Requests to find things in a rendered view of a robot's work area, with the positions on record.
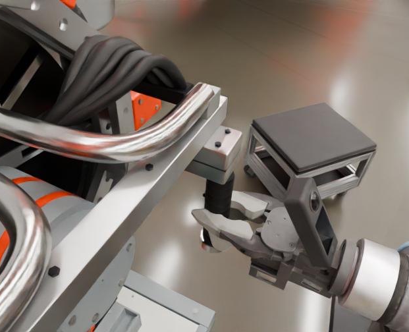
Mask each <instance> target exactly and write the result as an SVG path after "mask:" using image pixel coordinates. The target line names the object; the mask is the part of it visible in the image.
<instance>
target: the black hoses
mask: <svg viewBox="0 0 409 332"><path fill-rule="evenodd" d="M193 87H194V85H193V84H192V83H189V82H186V81H185V79H184V77H183V75H182V73H181V71H180V70H179V68H178V67H177V66H176V64H175V63H174V62H173V61H172V60H170V58H168V57H166V56H164V55H162V54H151V53H150V52H148V51H145V50H144V49H142V48H141V47H140V46H139V45H138V44H137V43H135V42H133V41H132V40H130V39H129V38H126V37H124V36H114V37H111V36H106V35H102V34H98V35H94V36H92V37H90V38H88V39H87V40H85V41H84V42H83V43H82V44H81V45H80V47H79V48H78V49H77V51H76V53H75V54H74V57H73V58H72V61H71V62H70V65H69V67H68V70H67V73H66V75H65V78H64V80H63V84H62V86H61V89H60V92H59V95H58V98H57V102H56V103H55V104H54V106H53V107H52V108H51V109H48V110H47V111H45V112H44V113H42V114H41V115H39V116H38V117H36V118H35V119H39V120H42V121H46V122H49V123H53V124H56V125H60V126H65V127H68V128H73V129H76V130H83V131H87V132H93V129H92V124H91V123H88V122H86V120H87V119H89V118H90V117H93V116H94V115H96V114H97V113H99V112H100V111H102V110H104V109H105V108H107V107H108V106H110V105H111V104H113V103H114V102H116V101H117V100H119V99H120V98H122V97H123V96H124V95H126V94H127V93H129V91H131V90H132V91H134V92H138V93H140V94H144V95H147V96H150V97H154V98H157V99H160V100H163V101H166V102H169V103H173V104H175V105H177V104H178V103H179V102H180V101H181V100H182V99H183V98H184V97H185V96H186V95H187V93H188V92H189V91H190V90H191V89H192V88H193Z"/></svg>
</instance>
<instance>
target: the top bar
mask: <svg viewBox="0 0 409 332"><path fill-rule="evenodd" d="M227 103H228V97H227V96H222V95H220V102H219V108H218V109H217V110H216V112H214V114H213V115H212V116H211V117H210V118H209V120H206V119H202V118H199V119H198V120H197V121H196V122H195V123H194V124H193V125H192V127H191V128H190V129H189V130H188V131H187V132H186V133H185V134H184V135H183V136H182V137H181V138H180V139H179V140H177V141H176V142H175V143H174V144H172V145H171V146H169V147H168V148H167V149H165V150H163V151H162V152H159V153H158V154H155V155H153V156H151V157H148V158H145V159H142V160H139V162H137V164H135V166H133V168H131V170H129V172H127V174H126V175H125V176H124V177H123V178H122V179H121V180H120V181H119V182H118V183H117V184H116V185H115V186H114V187H113V188H112V189H111V190H110V191H109V192H108V193H107V194H106V195H105V196H104V197H103V198H102V199H101V201H100V202H99V203H98V204H97V205H96V206H95V207H94V208H93V209H92V210H91V211H90V212H89V213H88V214H87V215H86V216H85V217H84V218H83V219H82V220H81V222H79V224H77V226H75V228H73V230H71V232H70V233H69V234H68V235H67V236H66V237H65V238H64V239H63V240H62V241H61V242H60V243H59V244H58V245H57V246H56V247H55V248H54V249H53V250H52V251H51V257H50V260H49V265H48V267H47V270H46V272H45V275H44V278H43V280H42V282H41V284H40V286H39V288H38V290H37V291H36V293H35V295H34V297H33V298H32V300H31V301H30V303H29V305H28V306H27V307H26V309H25V310H24V311H23V313H22V315H21V316H20V317H19V318H18V319H17V321H16V322H15V323H14V325H13V326H12V327H11V328H10V329H9V331H8V332H56V331H57V330H58V328H59V327H60V326H61V325H62V323H63V322H64V321H65V320H66V318H67V317H68V316H69V314H70V313H71V312H72V311H73V310H74V308H75V307H76V306H77V304H78V303H79V302H80V301H81V300H82V298H83V297H84V295H85V294H86V293H87V292H88V291H89V289H90V288H91V287H92V285H93V284H94V283H95V282H96V281H97V279H98V278H99V277H100V275H101V274H102V273H103V272H104V271H105V269H106V268H107V266H108V265H109V264H110V263H111V262H112V261H113V259H114V258H115V256H116V255H117V254H118V253H119V252H120V250H121V249H122V248H123V246H124V245H125V244H126V243H127V242H128V240H129V239H130V237H131V236H132V235H133V234H134V233H135V232H136V230H137V229H138V227H139V226H140V225H141V224H142V223H143V221H144V220H145V219H146V217H147V216H148V215H149V214H150V213H151V211H152V210H153V209H154V207H155V206H156V205H157V204H158V202H159V201H160V200H161V199H162V197H163V196H164V195H165V194H166V192H167V191H168V190H169V189H170V187H171V186H172V185H173V184H174V182H175V181H176V180H177V179H178V177H179V176H180V175H181V173H182V172H183V171H184V170H185V168H186V167H187V166H188V165H189V163H190V162H191V161H192V160H193V159H194V157H195V156H196V154H197V153H198V152H199V151H200V150H201V148H202V147H203V146H204V144H205V143H206V142H207V141H208V140H209V138H210V137H211V136H212V134H213V133H214V132H215V131H216V130H217V128H218V127H219V125H220V124H221V123H222V122H223V121H224V120H225V118H226V116H227Z"/></svg>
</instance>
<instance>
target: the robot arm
mask: <svg viewBox="0 0 409 332"><path fill-rule="evenodd" d="M191 214H192V216H193V217H194V219H195V220H196V221H197V222H198V223H199V224H200V225H201V226H202V227H204V228H205V229H206V230H207V231H208V233H209V237H210V239H211V243H212V246H213V247H214V248H215V249H217V250H220V251H226V250H228V249H229V248H230V247H231V246H234V247H235V248H236V249H237V250H238V251H240V252H241V253H243V254H244V255H246V256H248V257H251V261H252V262H251V266H250V271H249V275H251V276H252V277H255V278H257V279H259V280H261V281H264V282H266V283H268V284H270V285H273V286H274V287H277V288H279V289H282V290H284V289H285V287H286V284H287V281H290V282H292V283H294V284H297V285H299V286H301V287H304V288H305V289H308V290H310V291H313V292H315V293H318V294H320V295H322V296H324V297H326V298H329V299H330V298H331V296H332V295H333V294H334V295H336V296H338V303H339V305H340V306H342V307H343V308H346V309H348V310H351V311H353V312H355V313H357V314H360V315H361V316H364V317H366V318H369V319H371V320H372V322H371V325H370V327H369V329H368V331H367V332H409V241H408V242H405V243H404V244H402V245H401V246H400V247H399V248H398V250H393V249H392V248H388V247H386V246H383V245H381V244H378V243H376V242H372V241H370V240H367V239H365V238H362V239H360V240H359V241H358V242H357V243H355V242H352V241H350V240H347V239H344V241H343V242H342V244H341V247H340V248H339V250H337V249H336V248H337V244H338V240H337V238H336V235H335V232H334V230H333V227H332V225H331V222H330V220H329V217H328V215H327V212H326V210H325V206H324V205H323V202H322V199H321V196H320V194H319V191H318V189H317V186H316V184H315V181H314V179H313V178H311V177H303V178H295V179H294V181H293V183H292V186H291V187H290V190H289V192H288V194H287V196H286V199H285V201H284V203H282V202H280V201H279V200H277V199H276V198H273V197H271V196H268V195H265V194H258V193H254V192H247V191H243V192H238V191H233V192H232V199H231V208H230V213H229V219H227V218H225V217H223V216H222V215H220V214H214V213H212V212H210V211H208V210H207V209H206V208H203V209H193V210H192V211H191ZM245 220H249V221H251V222H253V223H256V224H262V223H263V222H264V223H265V224H264V226H263V227H262V228H257V229H256V233H255V234H253V232H252V230H251V227H250V225H249V223H247V222H245ZM258 271H259V272H262V273H264V274H266V275H268V276H270V277H273V278H275V279H276V281H275V283H274V282H272V281H269V280H267V279H265V278H263V277H260V276H259V275H257V274H258Z"/></svg>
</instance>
